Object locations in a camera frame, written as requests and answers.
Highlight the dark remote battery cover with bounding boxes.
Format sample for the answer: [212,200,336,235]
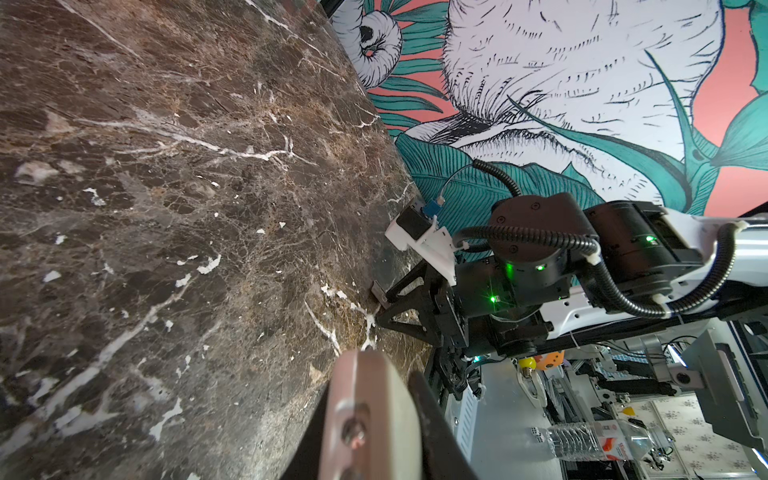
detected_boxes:
[370,281,390,309]

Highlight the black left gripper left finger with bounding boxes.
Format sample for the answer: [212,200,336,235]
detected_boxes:
[279,389,328,480]

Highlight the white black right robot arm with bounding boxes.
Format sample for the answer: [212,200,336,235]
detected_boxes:
[375,193,767,360]

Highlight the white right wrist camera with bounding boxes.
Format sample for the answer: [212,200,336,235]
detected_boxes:
[385,199,457,287]

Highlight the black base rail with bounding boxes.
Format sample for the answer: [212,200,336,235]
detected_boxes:
[424,347,483,413]

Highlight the grey remote control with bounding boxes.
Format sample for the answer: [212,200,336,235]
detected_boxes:
[318,350,423,479]

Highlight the white slotted cable duct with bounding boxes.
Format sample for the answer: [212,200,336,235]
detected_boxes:
[448,391,479,461]

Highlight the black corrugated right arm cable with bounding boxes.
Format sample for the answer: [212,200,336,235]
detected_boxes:
[449,158,748,319]

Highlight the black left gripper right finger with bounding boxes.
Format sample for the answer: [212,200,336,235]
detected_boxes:
[407,372,477,480]

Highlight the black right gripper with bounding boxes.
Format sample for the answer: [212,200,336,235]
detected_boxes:
[375,260,552,358]

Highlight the clear plastic water bottle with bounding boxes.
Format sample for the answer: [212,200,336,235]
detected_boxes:
[531,418,674,463]

